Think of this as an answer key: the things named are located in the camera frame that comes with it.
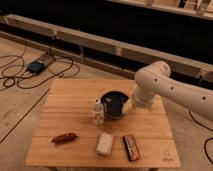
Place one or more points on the black round bowl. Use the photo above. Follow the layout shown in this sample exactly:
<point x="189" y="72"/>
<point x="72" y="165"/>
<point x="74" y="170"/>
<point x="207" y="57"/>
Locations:
<point x="113" y="102"/>

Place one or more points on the small clear plastic bottle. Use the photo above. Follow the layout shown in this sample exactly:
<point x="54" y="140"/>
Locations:
<point x="98" y="113"/>

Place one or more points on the dark chocolate bar wrapper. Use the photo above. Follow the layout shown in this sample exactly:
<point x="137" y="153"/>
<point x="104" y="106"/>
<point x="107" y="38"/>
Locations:
<point x="131" y="147"/>

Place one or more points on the blue power box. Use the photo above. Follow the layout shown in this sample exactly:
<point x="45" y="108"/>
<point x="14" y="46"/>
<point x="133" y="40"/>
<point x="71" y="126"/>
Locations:
<point x="35" y="67"/>

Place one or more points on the white rectangular eraser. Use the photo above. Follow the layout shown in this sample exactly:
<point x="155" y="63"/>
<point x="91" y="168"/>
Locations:
<point x="104" y="144"/>

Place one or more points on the red sausage toy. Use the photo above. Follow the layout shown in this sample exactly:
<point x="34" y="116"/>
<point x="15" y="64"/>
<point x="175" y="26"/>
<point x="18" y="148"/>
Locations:
<point x="64" y="138"/>

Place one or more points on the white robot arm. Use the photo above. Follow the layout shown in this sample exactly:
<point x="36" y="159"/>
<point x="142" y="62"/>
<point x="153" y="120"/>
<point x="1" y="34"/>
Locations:
<point x="155" y="79"/>

